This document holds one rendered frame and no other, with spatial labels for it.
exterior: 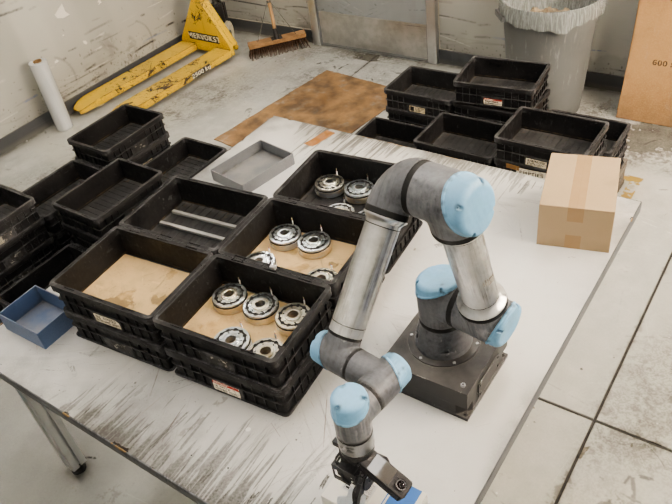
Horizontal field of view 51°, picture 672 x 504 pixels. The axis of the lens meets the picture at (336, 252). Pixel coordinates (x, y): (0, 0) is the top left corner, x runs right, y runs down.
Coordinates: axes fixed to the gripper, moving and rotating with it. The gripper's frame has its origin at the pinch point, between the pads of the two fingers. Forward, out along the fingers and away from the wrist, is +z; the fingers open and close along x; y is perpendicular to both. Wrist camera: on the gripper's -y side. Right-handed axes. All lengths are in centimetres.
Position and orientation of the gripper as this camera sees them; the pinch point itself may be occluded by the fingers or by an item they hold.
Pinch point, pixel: (374, 501)
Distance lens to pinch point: 163.5
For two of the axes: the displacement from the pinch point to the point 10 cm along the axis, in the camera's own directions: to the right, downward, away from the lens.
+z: 1.3, 7.7, 6.3
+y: -8.2, -2.7, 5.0
